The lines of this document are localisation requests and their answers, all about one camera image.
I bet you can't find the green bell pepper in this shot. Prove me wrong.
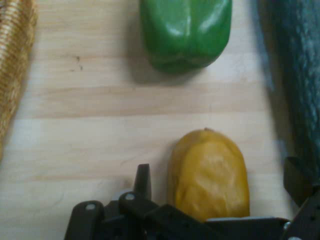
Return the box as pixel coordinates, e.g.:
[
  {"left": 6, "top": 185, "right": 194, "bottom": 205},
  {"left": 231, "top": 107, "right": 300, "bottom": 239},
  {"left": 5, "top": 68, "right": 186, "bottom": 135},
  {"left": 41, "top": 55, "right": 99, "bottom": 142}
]
[{"left": 139, "top": 0, "right": 233, "bottom": 75}]

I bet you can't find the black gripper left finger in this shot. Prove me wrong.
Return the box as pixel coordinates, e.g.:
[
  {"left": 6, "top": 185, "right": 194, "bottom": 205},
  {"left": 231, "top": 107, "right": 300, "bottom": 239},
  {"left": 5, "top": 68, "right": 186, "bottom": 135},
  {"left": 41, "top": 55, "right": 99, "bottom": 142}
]
[{"left": 63, "top": 163, "right": 218, "bottom": 240}]

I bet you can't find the woven wicker basket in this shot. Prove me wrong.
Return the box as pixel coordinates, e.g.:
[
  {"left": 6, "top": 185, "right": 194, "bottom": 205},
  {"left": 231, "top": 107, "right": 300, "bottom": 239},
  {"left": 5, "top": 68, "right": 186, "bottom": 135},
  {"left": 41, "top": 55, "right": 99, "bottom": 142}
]
[{"left": 0, "top": 0, "right": 39, "bottom": 161}]

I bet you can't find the bamboo cutting board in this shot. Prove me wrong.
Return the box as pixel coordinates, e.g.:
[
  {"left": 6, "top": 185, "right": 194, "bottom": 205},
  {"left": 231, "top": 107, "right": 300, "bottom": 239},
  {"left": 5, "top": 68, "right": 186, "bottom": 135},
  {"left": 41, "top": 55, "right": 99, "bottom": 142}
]
[{"left": 0, "top": 0, "right": 320, "bottom": 240}]

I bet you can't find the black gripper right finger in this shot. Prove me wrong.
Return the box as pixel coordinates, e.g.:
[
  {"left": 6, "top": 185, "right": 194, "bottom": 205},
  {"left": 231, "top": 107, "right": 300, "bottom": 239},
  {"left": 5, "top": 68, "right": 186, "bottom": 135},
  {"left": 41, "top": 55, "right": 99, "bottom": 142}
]
[{"left": 282, "top": 156, "right": 320, "bottom": 240}]

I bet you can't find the brown potato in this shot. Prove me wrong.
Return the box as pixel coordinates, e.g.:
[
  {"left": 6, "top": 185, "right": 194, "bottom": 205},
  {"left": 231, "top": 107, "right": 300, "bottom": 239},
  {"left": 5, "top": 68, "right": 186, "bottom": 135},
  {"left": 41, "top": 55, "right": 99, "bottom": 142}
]
[{"left": 167, "top": 127, "right": 250, "bottom": 223}]

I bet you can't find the dark green cucumber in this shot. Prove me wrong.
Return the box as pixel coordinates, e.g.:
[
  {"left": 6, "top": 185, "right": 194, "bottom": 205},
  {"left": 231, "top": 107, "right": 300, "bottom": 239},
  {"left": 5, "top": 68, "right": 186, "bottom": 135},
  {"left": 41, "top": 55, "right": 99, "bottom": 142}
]
[{"left": 257, "top": 0, "right": 320, "bottom": 176}]

